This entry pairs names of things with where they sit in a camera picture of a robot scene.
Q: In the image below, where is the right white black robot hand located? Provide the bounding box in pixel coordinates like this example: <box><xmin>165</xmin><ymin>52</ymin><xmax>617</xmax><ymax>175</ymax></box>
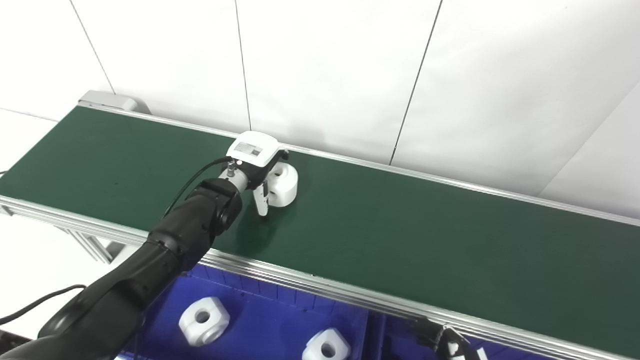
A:
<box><xmin>412</xmin><ymin>317</ymin><xmax>481</xmax><ymax>360</ymax></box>

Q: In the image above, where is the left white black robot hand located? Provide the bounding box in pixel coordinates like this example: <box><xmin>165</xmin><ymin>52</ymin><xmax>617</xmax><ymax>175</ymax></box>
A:
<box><xmin>226</xmin><ymin>131</ymin><xmax>290</xmax><ymax>218</ymax></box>

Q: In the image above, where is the white block part with hole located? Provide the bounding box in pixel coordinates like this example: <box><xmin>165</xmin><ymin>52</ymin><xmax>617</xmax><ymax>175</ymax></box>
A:
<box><xmin>266</xmin><ymin>162</ymin><xmax>299</xmax><ymax>207</ymax></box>
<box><xmin>178</xmin><ymin>296</ymin><xmax>231</xmax><ymax>347</ymax></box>
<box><xmin>302</xmin><ymin>327</ymin><xmax>351</xmax><ymax>360</ymax></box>

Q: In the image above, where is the blue bin with black parts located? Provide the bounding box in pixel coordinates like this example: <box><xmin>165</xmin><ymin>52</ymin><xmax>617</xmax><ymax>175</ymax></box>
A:
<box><xmin>370</xmin><ymin>312</ymin><xmax>556</xmax><ymax>360</ymax></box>

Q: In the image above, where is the green conveyor belt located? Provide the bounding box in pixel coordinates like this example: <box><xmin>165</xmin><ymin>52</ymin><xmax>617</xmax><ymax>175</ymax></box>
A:
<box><xmin>0</xmin><ymin>90</ymin><xmax>640</xmax><ymax>360</ymax></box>
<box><xmin>0</xmin><ymin>106</ymin><xmax>640</xmax><ymax>358</ymax></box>

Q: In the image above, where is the blue bin with white parts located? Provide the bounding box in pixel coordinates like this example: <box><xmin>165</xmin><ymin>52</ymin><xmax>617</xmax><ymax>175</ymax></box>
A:
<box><xmin>120</xmin><ymin>262</ymin><xmax>386</xmax><ymax>360</ymax></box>

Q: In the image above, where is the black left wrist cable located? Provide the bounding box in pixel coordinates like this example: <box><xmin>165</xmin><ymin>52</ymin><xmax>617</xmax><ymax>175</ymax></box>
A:
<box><xmin>162</xmin><ymin>156</ymin><xmax>235</xmax><ymax>218</ymax></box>

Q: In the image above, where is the loose black cable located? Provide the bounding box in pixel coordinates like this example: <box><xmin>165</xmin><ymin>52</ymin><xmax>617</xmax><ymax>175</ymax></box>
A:
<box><xmin>0</xmin><ymin>284</ymin><xmax>87</xmax><ymax>326</ymax></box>

